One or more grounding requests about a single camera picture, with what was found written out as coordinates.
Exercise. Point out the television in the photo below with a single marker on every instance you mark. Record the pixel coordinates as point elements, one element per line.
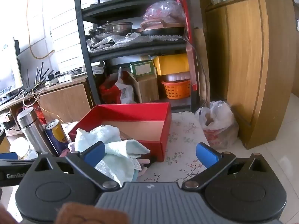
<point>7,67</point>

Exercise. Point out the blue and yellow can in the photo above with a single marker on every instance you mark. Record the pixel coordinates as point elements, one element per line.
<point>56,133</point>

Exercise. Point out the light blue towel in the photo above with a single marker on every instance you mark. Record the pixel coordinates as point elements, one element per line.
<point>95,133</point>

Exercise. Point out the red and white bag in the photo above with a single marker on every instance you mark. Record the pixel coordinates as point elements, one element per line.
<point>121,91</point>

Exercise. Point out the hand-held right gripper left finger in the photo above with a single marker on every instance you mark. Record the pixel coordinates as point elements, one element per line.
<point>94,154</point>

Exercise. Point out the black router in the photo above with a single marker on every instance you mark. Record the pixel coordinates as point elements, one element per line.
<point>41,79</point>

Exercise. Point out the red cardboard box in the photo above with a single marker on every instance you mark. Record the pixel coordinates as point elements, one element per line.
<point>130,112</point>

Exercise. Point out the brown clay pot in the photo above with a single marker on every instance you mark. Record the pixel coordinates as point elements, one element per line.
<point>154,23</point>

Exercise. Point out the pink cloth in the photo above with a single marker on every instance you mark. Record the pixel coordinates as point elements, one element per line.
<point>142,168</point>

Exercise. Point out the pink plastic bag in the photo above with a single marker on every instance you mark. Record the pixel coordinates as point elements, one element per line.
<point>163,10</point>

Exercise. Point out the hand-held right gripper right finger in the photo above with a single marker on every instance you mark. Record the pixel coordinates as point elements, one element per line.
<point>206,155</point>

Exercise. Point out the clear plastic jar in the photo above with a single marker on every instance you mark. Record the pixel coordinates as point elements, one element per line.
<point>19,147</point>

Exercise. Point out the yellow box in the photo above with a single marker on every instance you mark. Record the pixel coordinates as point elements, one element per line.
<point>172,64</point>

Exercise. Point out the brown cardboard box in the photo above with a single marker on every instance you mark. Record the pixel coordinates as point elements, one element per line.
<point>148,88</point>

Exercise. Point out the black frying pan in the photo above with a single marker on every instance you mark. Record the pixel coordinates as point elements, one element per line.
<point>163,30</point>

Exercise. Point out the brown fuzzy cloth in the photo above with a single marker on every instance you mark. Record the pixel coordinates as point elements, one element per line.
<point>91,214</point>

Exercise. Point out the bubble wrap sheet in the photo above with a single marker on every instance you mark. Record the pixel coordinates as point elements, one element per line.
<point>107,42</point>

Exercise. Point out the orange plastic basket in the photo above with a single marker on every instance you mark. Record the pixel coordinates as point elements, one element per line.
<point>176,89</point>

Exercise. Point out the floral tablecloth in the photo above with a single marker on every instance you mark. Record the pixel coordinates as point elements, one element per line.
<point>184,133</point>

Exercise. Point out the red flat board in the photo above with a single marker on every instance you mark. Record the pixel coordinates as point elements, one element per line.
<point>188,16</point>

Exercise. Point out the wooden television stand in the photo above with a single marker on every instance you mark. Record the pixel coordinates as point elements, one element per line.
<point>65,100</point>

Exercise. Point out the black metal shelf rack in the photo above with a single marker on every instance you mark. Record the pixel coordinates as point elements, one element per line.
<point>80,28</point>

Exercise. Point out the white power adapter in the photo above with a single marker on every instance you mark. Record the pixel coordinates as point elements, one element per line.
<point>65,78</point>

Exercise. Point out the pale green towel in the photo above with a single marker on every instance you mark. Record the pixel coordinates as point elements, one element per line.
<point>121,151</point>

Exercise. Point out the steel pot with lid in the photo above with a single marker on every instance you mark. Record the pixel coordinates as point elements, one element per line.
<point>114,28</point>

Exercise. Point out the wooden cabinet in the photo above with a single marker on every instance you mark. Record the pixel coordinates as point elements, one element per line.
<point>245,63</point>

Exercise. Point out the stainless steel thermos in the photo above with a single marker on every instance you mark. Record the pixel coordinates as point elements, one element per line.
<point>30,126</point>

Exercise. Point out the white power strip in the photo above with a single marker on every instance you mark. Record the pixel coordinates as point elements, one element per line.
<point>97,69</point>

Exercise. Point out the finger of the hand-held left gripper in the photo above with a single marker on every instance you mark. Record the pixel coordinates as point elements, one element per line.
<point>8,155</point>

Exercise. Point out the green box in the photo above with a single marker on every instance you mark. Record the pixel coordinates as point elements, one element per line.
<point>141,68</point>

